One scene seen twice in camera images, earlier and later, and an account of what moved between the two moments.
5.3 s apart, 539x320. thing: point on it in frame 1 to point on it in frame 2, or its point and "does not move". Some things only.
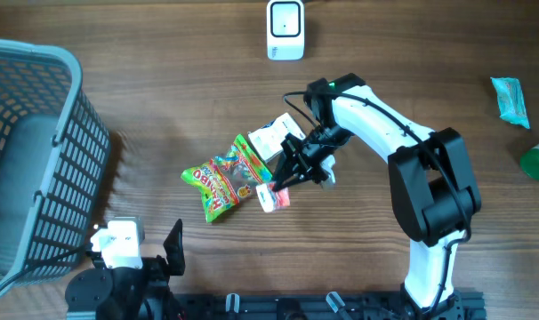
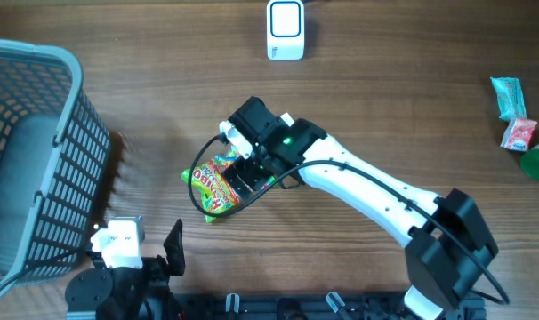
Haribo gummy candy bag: [225, 180] does not move
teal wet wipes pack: [510, 100] does not move
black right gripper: [291, 148] to [255, 180]
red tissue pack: [271, 199] to [518, 134]
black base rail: [280, 306] does not move
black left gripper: [160, 272] does not move
